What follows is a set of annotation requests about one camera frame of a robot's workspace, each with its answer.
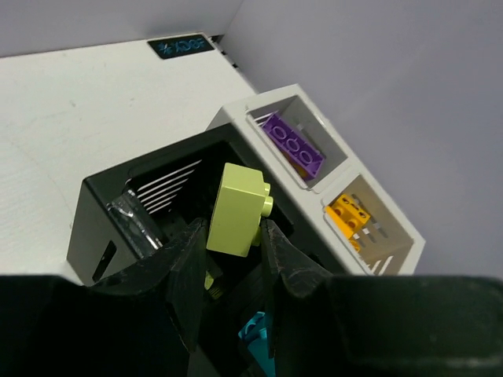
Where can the black slotted container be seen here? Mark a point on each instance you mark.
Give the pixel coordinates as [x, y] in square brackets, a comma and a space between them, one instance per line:
[169, 188]

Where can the teal rounded lego brick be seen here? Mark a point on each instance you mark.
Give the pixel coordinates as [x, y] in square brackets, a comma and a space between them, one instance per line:
[254, 336]

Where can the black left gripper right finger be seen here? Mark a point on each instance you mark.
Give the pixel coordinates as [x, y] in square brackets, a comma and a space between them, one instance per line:
[322, 324]

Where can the purple lego brick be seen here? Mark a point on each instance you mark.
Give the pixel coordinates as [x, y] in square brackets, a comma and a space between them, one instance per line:
[302, 155]

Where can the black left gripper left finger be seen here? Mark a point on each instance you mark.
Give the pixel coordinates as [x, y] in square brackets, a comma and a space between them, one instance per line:
[141, 321]

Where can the yellow striped lego assembly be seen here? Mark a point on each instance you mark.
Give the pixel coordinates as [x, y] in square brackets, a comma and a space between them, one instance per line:
[349, 217]

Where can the small lime lego brick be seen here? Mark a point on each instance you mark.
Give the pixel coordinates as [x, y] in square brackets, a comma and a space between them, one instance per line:
[243, 200]

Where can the white slotted container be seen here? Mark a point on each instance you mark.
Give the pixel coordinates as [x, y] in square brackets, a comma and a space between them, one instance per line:
[389, 243]

